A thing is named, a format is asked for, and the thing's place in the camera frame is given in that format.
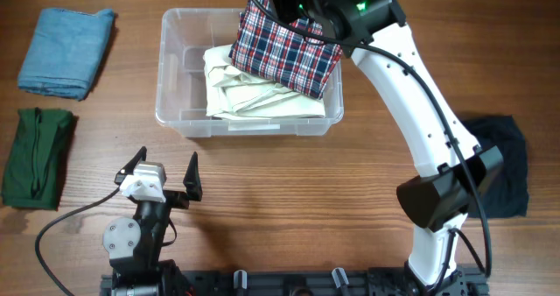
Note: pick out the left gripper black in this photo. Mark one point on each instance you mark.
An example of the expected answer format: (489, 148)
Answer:
(180, 199)

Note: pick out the red plaid cloth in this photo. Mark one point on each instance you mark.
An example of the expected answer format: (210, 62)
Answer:
(268, 50)

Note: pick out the cream cloth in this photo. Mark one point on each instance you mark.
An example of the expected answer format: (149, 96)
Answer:
(236, 95)

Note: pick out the clear plastic storage container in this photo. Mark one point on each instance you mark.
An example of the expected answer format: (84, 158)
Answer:
(181, 102)

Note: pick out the dark green cloth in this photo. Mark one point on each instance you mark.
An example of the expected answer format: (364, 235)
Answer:
(31, 174)

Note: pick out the light blue cloth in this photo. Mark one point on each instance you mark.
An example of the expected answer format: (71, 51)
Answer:
(65, 52)

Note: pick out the black cloth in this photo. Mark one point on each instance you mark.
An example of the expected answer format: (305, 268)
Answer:
(508, 196)

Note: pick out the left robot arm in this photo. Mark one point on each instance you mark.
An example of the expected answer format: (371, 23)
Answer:
(134, 244)

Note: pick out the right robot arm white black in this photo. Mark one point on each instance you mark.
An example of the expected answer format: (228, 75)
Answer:
(453, 170)

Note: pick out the white label sticker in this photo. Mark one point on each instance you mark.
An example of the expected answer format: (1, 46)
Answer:
(252, 127)

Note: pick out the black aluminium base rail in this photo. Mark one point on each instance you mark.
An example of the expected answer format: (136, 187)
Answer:
(374, 281)

